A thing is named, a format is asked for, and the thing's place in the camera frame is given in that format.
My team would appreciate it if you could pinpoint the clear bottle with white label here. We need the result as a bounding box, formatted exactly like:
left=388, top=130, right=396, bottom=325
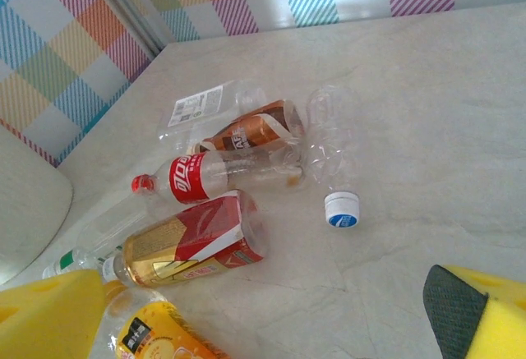
left=158, top=79, right=268, bottom=150

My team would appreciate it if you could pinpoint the bottle with brown coffee label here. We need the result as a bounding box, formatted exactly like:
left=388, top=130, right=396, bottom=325
left=195, top=99, right=308, bottom=159

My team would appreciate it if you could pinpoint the aluminium frame post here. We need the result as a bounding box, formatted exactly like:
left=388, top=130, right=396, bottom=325
left=81, top=0, right=168, bottom=58

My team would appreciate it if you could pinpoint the cola bottle with red label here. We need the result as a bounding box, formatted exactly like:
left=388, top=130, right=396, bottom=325
left=130, top=145, right=307, bottom=206

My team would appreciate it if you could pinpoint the clear bottle with blue-white cap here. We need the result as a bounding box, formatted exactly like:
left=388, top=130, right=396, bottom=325
left=306, top=83, right=363, bottom=231

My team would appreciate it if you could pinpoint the clear bottle with green label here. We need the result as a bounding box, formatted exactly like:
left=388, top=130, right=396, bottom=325
left=42, top=205, right=151, bottom=282

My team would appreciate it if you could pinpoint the juice bottle with yellow label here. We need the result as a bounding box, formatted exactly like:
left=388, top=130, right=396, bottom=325
left=100, top=280, right=231, bottom=359

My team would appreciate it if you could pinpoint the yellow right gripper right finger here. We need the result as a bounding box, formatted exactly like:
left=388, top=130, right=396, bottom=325
left=422, top=264, right=526, bottom=359

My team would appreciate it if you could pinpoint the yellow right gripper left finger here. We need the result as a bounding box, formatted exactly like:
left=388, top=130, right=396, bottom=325
left=0, top=269, right=108, bottom=359

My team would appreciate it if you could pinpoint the bottle with red gold label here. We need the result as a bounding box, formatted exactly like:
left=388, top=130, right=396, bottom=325
left=101, top=189, right=271, bottom=289

